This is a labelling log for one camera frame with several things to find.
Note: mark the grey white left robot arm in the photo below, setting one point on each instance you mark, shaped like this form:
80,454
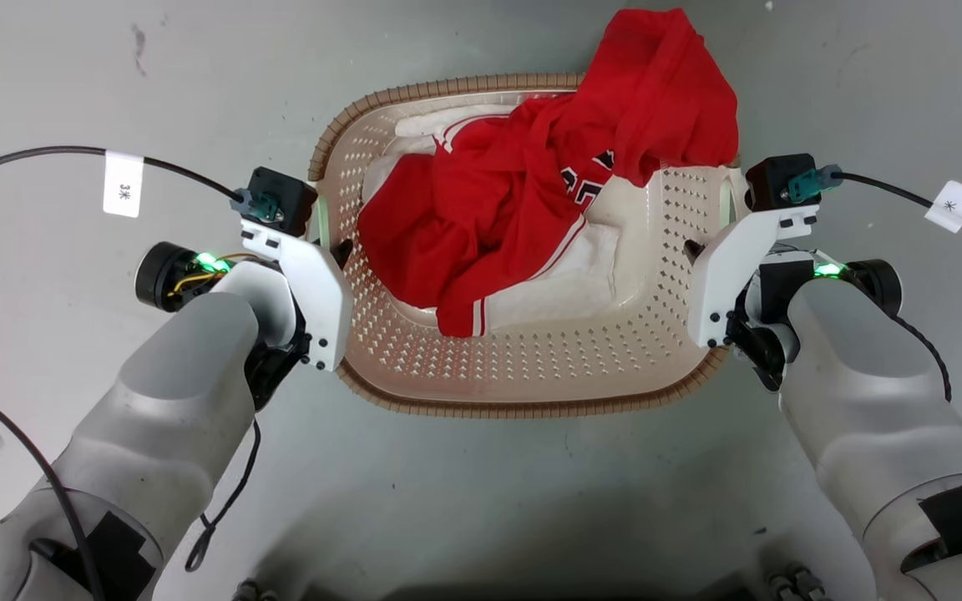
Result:
172,401

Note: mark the white cloth garment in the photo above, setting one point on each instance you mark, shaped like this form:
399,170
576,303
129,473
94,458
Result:
569,284

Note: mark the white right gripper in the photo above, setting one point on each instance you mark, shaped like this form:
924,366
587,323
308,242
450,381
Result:
719,284

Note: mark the beige perforated plastic laundry basket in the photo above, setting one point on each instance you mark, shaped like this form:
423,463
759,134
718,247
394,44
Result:
531,367

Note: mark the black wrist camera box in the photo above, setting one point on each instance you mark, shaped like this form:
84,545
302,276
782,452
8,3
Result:
777,182
285,196

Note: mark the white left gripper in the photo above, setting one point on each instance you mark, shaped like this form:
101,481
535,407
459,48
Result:
321,292

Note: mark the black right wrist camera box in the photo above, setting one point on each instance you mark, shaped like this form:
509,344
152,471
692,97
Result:
777,182

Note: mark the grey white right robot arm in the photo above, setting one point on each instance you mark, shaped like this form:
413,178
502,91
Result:
873,401

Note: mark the grey robot base fitting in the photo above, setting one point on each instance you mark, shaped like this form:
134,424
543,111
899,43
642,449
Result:
254,591
797,584

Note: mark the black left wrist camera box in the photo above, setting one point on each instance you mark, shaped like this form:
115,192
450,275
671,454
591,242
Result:
285,196

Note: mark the red sports jersey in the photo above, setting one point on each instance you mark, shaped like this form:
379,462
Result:
481,217

